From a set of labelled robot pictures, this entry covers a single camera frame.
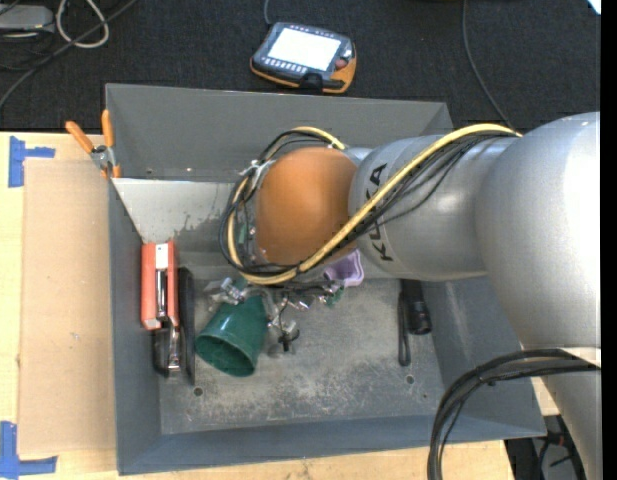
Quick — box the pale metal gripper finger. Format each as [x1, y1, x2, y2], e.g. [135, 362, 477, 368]
[206, 276, 249, 306]
[266, 305, 301, 354]

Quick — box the dark green plastic cup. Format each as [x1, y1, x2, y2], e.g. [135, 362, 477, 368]
[194, 277, 269, 379]

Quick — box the purple plastic shape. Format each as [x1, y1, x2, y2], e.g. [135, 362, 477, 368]
[322, 248, 366, 290]

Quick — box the black flat strip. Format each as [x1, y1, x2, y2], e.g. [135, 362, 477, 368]
[176, 266, 197, 387]

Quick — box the orange and metal stapler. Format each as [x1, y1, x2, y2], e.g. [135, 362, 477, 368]
[139, 240, 182, 375]

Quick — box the grey metal bin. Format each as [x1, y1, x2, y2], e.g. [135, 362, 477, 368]
[103, 83, 548, 477]

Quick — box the brown cardboard board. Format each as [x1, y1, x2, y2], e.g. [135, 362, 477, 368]
[16, 159, 120, 465]

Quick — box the black flashlight with strap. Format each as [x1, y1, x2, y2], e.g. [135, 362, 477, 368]
[396, 278, 434, 368]

